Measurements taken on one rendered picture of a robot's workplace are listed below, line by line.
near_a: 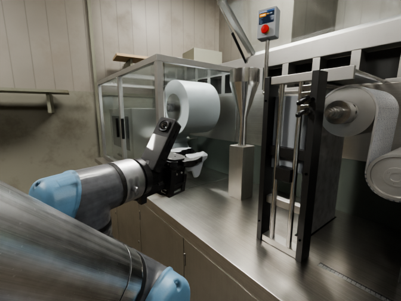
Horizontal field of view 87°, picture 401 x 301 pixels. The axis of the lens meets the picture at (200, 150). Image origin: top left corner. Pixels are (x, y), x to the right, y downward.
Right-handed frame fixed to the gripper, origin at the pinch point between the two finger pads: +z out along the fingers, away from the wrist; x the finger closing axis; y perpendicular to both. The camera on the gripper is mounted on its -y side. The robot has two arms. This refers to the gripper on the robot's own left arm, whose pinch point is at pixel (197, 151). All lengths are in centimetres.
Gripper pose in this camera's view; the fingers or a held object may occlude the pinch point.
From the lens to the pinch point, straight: 55.3
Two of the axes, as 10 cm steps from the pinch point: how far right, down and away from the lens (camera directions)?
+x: 8.2, 2.4, -5.3
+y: -1.1, 9.6, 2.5
